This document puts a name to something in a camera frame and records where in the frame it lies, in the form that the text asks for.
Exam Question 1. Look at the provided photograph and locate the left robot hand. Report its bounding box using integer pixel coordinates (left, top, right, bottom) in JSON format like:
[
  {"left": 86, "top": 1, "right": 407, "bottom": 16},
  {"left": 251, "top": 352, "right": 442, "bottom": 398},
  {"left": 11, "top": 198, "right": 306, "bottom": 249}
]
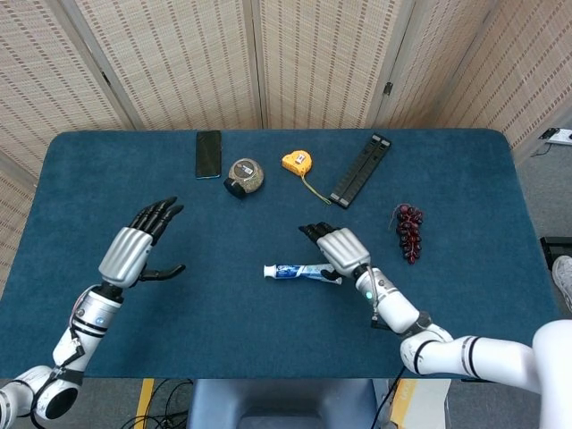
[{"left": 97, "top": 196, "right": 187, "bottom": 290}]

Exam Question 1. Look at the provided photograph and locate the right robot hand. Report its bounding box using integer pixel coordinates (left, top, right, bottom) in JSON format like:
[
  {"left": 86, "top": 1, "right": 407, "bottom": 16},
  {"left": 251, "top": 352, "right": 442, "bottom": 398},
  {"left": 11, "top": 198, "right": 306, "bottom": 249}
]
[{"left": 298, "top": 222, "right": 372, "bottom": 283}]

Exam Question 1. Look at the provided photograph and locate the white blue toothpaste tube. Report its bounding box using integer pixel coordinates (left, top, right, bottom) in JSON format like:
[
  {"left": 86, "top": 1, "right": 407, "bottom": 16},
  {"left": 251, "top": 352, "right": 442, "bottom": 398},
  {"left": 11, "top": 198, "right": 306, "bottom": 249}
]
[{"left": 263, "top": 262, "right": 343, "bottom": 286}]

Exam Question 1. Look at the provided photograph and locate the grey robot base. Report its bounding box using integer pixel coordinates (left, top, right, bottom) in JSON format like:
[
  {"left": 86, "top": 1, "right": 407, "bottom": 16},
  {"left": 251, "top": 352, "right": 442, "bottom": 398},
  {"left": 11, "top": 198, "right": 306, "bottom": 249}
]
[{"left": 186, "top": 378, "right": 390, "bottom": 429}]

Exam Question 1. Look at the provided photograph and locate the dark red grape bunch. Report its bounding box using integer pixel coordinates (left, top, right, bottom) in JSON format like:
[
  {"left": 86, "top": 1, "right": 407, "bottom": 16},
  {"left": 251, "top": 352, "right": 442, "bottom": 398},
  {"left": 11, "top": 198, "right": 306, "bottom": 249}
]
[{"left": 387, "top": 203, "right": 425, "bottom": 265}]

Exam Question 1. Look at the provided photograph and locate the black folding laptop stand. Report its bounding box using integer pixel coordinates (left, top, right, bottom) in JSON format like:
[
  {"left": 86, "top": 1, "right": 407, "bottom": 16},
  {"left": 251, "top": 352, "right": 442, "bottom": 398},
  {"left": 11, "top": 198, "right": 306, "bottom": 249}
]
[{"left": 329, "top": 133, "right": 393, "bottom": 210}]

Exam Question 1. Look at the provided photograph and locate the yellow tape measure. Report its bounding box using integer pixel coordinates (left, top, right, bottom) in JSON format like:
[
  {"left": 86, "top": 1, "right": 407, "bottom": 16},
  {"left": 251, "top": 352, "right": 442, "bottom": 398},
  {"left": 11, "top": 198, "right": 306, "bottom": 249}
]
[{"left": 281, "top": 150, "right": 332, "bottom": 206}]

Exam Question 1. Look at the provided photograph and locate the blue table cloth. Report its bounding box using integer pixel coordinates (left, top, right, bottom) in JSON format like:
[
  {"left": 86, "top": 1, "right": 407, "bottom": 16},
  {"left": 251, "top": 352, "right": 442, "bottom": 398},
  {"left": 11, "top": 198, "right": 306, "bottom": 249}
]
[{"left": 0, "top": 129, "right": 562, "bottom": 381}]

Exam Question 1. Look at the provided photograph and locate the round glass jar black lid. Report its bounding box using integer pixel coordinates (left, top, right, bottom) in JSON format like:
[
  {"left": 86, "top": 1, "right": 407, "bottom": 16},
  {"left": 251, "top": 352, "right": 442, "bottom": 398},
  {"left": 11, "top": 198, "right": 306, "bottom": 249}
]
[{"left": 223, "top": 157, "right": 265, "bottom": 199}]

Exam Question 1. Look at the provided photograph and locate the black smartphone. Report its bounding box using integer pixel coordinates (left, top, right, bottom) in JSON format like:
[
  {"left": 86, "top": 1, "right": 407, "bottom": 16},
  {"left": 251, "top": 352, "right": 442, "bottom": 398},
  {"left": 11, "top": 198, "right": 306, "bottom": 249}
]
[{"left": 195, "top": 130, "right": 223, "bottom": 181}]

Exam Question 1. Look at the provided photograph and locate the yellow floor strip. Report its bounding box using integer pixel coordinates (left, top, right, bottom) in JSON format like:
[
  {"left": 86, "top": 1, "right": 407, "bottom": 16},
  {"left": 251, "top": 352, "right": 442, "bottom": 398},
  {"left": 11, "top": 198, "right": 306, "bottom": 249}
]
[{"left": 133, "top": 378, "right": 156, "bottom": 429}]

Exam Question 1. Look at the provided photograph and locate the yellow cardboard box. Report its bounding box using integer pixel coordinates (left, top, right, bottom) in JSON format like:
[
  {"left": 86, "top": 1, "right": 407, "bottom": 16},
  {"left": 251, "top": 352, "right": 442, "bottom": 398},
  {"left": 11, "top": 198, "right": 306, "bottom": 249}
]
[{"left": 388, "top": 378, "right": 452, "bottom": 429}]

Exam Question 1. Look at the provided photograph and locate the woven folding screen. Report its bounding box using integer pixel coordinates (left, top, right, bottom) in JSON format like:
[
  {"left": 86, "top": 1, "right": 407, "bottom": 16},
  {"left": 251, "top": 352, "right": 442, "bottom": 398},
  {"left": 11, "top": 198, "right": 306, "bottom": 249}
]
[{"left": 0, "top": 0, "right": 572, "bottom": 299}]

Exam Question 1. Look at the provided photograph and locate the black floor box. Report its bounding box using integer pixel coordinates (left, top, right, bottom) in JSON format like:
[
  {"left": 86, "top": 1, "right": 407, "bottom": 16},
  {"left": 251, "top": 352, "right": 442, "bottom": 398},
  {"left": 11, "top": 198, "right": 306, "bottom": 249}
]
[{"left": 539, "top": 235, "right": 572, "bottom": 271}]

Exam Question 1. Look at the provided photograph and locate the grey shoe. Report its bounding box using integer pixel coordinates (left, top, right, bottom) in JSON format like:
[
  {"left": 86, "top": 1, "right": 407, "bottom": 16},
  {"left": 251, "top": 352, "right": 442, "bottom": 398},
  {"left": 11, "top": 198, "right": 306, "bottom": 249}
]
[{"left": 551, "top": 255, "right": 572, "bottom": 314}]

